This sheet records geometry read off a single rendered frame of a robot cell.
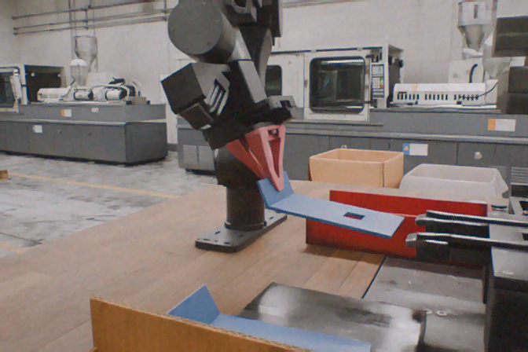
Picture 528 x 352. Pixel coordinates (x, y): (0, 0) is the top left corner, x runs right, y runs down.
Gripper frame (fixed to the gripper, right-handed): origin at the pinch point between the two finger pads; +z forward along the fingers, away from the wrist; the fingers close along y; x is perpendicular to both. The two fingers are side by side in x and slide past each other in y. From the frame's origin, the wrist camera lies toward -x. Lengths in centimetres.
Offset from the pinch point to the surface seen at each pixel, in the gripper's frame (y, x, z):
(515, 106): 25.9, -7.9, 0.8
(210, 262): -13.4, -0.1, 6.5
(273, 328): 3.0, -15.2, 10.9
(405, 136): -72, 444, 13
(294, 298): 1.8, -8.6, 10.9
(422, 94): -44, 474, -23
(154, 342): -0.3, -24.4, 6.6
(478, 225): 18.8, 3.5, 11.9
